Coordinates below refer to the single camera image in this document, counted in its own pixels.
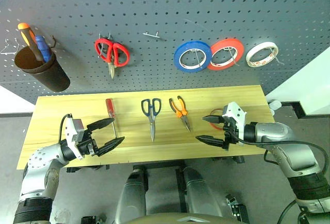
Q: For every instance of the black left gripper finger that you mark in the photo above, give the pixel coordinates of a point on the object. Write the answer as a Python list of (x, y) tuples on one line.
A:
[(111, 144), (101, 124)]

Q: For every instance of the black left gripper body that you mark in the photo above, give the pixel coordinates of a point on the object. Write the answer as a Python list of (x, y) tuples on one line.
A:
[(86, 144)]

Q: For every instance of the grey metal pegboard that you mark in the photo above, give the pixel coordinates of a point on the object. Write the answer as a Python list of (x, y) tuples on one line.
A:
[(159, 10)]

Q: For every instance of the silver double prong hook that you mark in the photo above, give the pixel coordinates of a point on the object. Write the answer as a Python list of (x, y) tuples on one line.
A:
[(152, 35)]

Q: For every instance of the brown cup hook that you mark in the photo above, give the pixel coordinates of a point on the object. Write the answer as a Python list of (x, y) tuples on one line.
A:
[(53, 42)]

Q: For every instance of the metal scissors hook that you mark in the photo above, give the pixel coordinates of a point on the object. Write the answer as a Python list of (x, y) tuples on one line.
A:
[(109, 36)]

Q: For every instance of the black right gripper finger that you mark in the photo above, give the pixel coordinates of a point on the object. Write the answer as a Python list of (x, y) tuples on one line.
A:
[(210, 140), (214, 119)]

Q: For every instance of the grey robot leg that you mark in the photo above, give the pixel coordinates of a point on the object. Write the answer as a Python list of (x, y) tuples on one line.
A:
[(131, 195), (201, 193)]

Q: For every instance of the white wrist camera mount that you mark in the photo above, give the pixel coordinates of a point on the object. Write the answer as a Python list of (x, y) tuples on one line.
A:
[(238, 116), (71, 136)]

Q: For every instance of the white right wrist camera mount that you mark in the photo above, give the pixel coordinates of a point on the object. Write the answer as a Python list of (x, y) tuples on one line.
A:
[(238, 116)]

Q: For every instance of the orange and black screwdriver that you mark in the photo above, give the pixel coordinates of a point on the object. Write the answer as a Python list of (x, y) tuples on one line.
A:
[(27, 36)]

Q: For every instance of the white round fitting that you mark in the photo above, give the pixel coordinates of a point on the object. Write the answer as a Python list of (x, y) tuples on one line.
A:
[(274, 105)]

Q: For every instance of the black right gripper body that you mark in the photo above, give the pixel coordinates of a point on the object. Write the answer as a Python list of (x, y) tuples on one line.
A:
[(229, 136)]

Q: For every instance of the grey robot right leg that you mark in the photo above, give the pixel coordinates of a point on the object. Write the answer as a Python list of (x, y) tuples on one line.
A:
[(201, 193)]

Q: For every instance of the dark brown tool cup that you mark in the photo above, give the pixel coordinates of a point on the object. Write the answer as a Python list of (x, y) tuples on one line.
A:
[(51, 76)]

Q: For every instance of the metal tape hook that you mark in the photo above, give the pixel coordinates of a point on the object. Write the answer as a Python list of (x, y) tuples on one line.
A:
[(233, 56), (198, 58), (276, 58)]

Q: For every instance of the grey robot left leg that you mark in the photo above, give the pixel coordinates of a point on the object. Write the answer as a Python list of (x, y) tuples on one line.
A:
[(131, 195)]

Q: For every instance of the white tape roll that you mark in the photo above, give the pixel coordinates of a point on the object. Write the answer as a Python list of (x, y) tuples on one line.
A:
[(274, 47)]

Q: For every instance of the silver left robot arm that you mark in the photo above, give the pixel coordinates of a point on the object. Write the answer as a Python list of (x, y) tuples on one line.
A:
[(38, 162)]

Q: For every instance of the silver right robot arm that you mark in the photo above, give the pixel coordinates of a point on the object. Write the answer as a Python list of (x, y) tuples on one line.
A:
[(291, 149)]

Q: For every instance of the orange and black pliers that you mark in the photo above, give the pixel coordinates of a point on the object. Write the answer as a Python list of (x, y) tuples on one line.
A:
[(180, 110)]

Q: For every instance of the blue tape roll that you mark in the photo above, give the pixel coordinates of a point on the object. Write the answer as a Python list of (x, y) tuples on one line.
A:
[(180, 54)]

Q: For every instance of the black table frame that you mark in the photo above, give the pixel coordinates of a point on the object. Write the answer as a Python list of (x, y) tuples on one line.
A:
[(180, 182)]

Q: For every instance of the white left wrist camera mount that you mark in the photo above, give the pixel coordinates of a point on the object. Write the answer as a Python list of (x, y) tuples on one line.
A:
[(71, 136)]

